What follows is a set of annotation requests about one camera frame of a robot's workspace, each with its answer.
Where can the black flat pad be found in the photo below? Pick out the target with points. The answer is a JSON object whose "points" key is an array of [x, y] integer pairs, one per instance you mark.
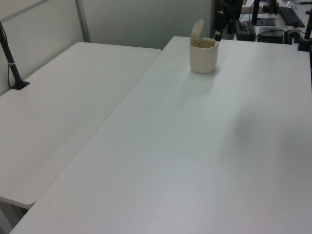
{"points": [[265, 22]]}

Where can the black keyboard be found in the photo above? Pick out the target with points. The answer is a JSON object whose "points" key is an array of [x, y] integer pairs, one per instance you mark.
{"points": [[291, 15]]}

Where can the black camera stand with band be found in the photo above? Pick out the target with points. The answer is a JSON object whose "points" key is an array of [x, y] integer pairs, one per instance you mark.
{"points": [[11, 62]]}

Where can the white rounded-corner table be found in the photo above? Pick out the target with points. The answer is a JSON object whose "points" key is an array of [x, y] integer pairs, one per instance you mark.
{"points": [[61, 109]]}

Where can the black pole with white band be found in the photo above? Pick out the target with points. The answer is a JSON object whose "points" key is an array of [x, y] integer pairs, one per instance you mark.
{"points": [[219, 24]]}

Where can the cream trash bin lid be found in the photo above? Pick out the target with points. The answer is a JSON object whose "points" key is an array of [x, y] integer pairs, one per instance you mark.
{"points": [[197, 30]]}

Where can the grey metal partition post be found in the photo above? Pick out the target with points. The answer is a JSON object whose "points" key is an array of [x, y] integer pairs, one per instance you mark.
{"points": [[83, 20]]}

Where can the black electronic device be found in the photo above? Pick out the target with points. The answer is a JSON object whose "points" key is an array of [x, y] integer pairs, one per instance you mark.
{"points": [[270, 35]]}

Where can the black box with green parts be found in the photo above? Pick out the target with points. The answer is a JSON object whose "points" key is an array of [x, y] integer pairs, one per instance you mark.
{"points": [[245, 31]]}

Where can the dark thick tripod pole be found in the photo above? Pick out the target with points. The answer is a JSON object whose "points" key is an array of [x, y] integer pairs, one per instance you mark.
{"points": [[231, 13]]}

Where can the cream trash bin body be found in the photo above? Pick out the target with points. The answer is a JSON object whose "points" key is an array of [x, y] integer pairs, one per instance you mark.
{"points": [[203, 59]]}

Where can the black clamped stand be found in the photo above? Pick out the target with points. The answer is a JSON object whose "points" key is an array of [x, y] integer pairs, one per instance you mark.
{"points": [[304, 42]]}

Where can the black monitor stand pole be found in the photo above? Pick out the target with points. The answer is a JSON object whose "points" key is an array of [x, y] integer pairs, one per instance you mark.
{"points": [[255, 12]]}

